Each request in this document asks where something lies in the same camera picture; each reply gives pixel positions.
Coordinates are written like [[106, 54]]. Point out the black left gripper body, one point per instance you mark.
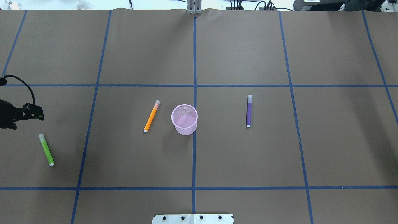
[[6, 112]]

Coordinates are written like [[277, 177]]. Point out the green highlighter pen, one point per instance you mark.
[[47, 151]]

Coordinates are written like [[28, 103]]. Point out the orange highlighter pen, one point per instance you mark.
[[151, 116]]

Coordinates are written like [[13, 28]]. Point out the pink mesh pen holder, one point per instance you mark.
[[184, 117]]

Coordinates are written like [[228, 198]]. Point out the purple marker pen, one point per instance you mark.
[[249, 111]]

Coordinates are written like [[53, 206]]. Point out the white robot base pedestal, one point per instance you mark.
[[193, 219]]

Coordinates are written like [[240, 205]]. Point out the aluminium frame post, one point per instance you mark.
[[194, 7]]

